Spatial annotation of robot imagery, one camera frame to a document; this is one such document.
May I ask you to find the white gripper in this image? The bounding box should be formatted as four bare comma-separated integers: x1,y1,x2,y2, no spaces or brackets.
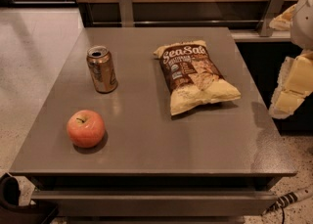
269,0,313,119

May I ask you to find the red apple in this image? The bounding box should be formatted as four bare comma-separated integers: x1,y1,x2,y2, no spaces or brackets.
67,110,106,148

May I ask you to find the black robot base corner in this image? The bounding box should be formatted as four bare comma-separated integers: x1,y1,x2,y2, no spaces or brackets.
0,172,60,224

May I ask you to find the sea salt chips bag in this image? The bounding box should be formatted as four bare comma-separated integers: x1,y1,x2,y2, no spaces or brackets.
154,40,241,115

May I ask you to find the gold soda can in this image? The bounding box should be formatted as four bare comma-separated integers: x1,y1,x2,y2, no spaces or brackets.
86,46,118,93

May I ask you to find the grey table drawer front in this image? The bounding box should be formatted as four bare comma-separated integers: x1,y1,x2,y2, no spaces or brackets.
32,191,277,217

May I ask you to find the right metal bracket post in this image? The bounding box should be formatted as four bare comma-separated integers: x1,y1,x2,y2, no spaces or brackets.
256,0,285,37

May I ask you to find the metal bracket post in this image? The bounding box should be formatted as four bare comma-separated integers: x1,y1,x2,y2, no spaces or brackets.
256,0,285,37
118,0,134,27

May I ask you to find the white striped cable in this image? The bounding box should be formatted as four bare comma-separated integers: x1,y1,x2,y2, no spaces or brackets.
263,185,313,215

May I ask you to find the left metal bracket post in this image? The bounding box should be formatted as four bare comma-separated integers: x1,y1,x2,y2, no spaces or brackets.
118,0,134,27

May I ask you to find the horizontal metal rail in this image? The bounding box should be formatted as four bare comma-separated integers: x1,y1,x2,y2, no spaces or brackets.
84,20,262,27

